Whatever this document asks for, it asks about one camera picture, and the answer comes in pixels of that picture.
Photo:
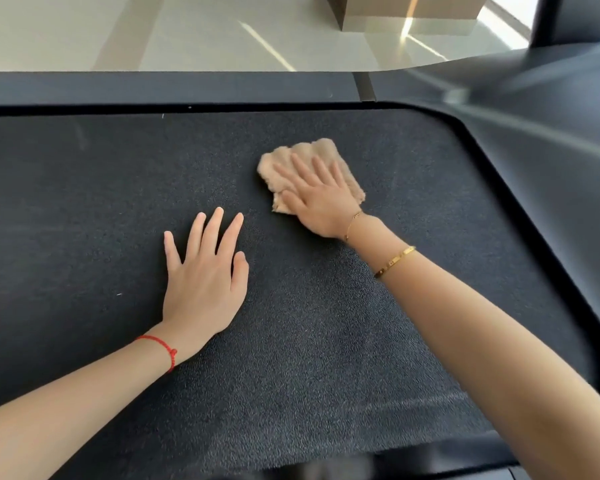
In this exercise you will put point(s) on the beige cleaning cloth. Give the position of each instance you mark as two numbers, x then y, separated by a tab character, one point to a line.
275	169

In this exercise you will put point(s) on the person's left forearm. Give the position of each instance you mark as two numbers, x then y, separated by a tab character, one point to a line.
65	409

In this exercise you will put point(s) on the person's left hand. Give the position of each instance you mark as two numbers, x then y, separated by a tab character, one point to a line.
205	294

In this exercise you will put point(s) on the person's right forearm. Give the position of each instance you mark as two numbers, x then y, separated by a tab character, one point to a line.
500	349

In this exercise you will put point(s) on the black treadmill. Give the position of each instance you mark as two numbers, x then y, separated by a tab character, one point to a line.
105	194

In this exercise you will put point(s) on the brown wooden column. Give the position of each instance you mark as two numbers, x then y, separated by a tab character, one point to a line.
415	7

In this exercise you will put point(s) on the gold bangle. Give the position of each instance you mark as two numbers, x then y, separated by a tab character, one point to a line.
397	259

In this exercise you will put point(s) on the person's right hand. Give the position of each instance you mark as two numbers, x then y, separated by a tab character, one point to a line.
325	209

